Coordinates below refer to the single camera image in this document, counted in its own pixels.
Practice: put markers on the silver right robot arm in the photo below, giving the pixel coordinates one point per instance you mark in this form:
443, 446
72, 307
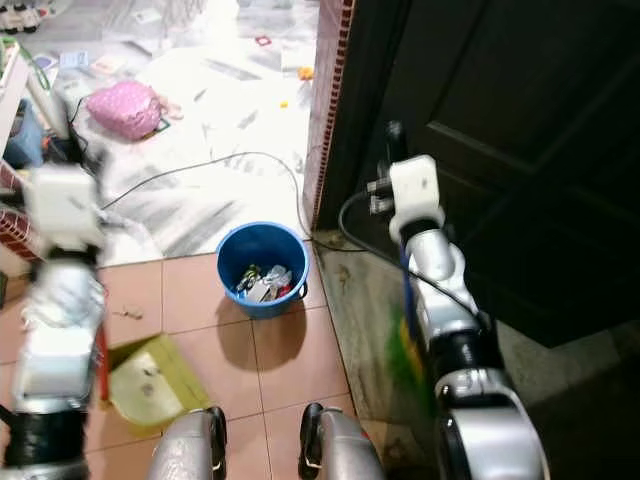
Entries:
455, 310

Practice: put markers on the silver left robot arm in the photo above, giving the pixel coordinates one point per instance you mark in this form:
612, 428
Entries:
55, 360

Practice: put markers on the pink dotted bag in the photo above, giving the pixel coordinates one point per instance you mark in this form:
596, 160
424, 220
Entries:
125, 108

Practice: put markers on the blue container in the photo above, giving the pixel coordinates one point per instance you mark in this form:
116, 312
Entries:
23, 148

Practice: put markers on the white vacuum tube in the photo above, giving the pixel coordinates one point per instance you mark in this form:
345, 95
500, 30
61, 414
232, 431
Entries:
48, 100

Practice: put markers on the white board panel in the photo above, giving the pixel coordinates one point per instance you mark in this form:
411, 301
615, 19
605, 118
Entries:
12, 95

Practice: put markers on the light blue card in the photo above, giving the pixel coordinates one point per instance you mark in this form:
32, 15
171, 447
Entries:
74, 60

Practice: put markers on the small orange toy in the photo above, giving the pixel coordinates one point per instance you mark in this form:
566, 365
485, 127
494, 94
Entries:
305, 72

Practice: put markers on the dark wooden door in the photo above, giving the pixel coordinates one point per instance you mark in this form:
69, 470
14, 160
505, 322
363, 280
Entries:
530, 120

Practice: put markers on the rubbish heap in bucket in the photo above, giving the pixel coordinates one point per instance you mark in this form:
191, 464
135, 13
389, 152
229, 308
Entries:
265, 283

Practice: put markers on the blue plastic bucket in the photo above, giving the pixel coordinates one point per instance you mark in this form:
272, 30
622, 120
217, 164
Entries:
235, 298

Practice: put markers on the silver left robot leg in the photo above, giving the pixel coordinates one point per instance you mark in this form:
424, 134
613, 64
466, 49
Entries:
185, 448

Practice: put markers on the silver robot leg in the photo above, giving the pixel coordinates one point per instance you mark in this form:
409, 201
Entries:
185, 448
345, 448

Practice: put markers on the silver right robot leg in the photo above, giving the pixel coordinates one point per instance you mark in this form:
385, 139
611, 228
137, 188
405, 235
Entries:
345, 448

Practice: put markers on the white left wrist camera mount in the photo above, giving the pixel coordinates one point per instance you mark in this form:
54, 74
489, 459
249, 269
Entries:
63, 205

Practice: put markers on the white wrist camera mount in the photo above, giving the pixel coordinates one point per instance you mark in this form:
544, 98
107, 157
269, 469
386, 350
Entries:
63, 205
417, 190

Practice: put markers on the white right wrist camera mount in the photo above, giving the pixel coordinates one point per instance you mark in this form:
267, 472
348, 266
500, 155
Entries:
417, 190

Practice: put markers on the small red square frame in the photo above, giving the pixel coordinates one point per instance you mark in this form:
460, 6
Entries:
261, 41

